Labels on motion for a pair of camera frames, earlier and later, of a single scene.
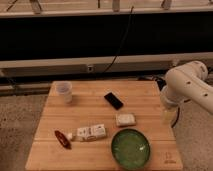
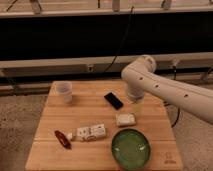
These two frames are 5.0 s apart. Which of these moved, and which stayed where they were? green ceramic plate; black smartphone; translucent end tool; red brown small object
Moved: translucent end tool
Stayed: green ceramic plate; black smartphone; red brown small object
